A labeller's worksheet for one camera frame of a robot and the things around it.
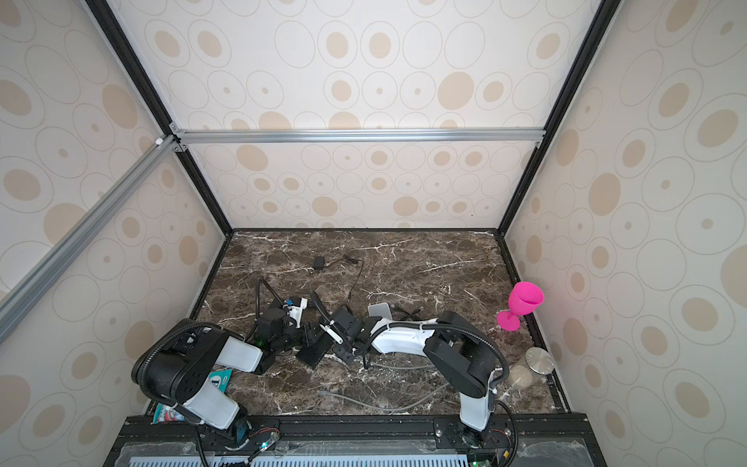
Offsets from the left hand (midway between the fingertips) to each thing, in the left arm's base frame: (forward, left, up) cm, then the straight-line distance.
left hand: (331, 324), depth 90 cm
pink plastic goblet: (+2, -56, +13) cm, 57 cm away
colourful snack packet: (-25, +40, 0) cm, 47 cm away
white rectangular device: (+6, -16, -2) cm, 17 cm away
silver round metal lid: (-15, -55, +11) cm, 58 cm away
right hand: (-5, -4, -3) cm, 7 cm away
